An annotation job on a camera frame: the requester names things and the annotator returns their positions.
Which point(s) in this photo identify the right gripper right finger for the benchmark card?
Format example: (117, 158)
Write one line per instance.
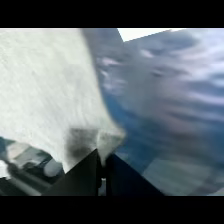
(128, 181)

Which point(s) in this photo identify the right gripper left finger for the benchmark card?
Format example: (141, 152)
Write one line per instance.
(83, 180)

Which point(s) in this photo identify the grey garment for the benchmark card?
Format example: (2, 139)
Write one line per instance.
(46, 86)

